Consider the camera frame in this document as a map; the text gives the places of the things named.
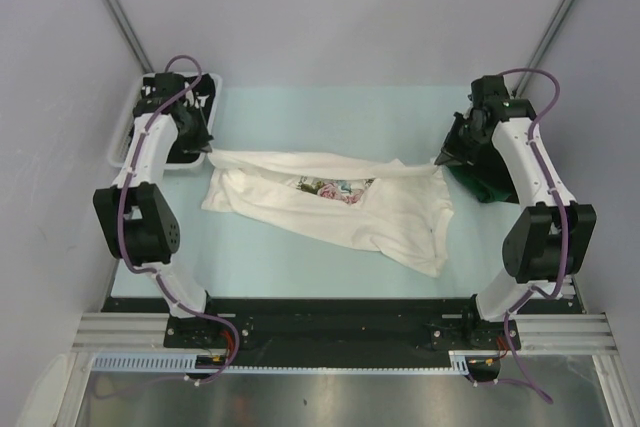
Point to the white floral print t-shirt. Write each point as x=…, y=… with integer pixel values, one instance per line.
x=401, y=211

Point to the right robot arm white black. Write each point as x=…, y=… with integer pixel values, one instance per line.
x=531, y=250

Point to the left rear aluminium post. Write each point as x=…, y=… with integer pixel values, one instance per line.
x=127, y=31

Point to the black t-shirt white lettering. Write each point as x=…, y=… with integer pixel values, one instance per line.
x=166, y=85

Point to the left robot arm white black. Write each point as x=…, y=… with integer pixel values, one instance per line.
x=171, y=127

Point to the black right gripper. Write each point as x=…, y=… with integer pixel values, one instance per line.
x=448, y=157

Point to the folded black t-shirt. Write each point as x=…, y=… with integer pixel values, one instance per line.
x=492, y=168

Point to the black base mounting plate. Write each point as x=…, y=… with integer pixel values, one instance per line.
x=322, y=333

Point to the white plastic laundry basket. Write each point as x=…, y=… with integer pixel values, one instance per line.
x=120, y=142

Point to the light blue cable duct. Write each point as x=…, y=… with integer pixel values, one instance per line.
x=176, y=363

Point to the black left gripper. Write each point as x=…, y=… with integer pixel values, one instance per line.
x=200, y=142

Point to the aluminium post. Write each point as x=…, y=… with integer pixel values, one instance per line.
x=127, y=31
x=551, y=33

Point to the folded green t-shirt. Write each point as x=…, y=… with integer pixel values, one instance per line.
x=484, y=191

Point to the aluminium front frame rail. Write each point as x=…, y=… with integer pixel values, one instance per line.
x=583, y=334

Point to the right rear aluminium post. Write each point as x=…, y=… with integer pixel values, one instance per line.
x=551, y=33

